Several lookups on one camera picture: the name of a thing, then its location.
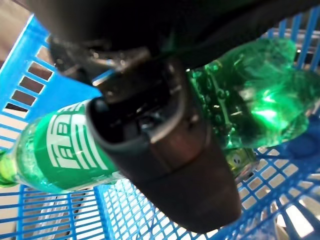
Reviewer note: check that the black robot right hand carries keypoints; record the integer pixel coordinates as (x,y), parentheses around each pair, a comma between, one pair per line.
(175,162)

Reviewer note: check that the green soda bottle yellow cap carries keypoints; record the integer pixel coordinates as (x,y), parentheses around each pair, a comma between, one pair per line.
(62,150)

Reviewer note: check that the green soda can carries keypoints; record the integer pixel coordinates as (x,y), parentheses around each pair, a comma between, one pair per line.
(237,160)

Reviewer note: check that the blue plastic shopping basket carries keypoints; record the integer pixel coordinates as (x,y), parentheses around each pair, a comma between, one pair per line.
(125,215)

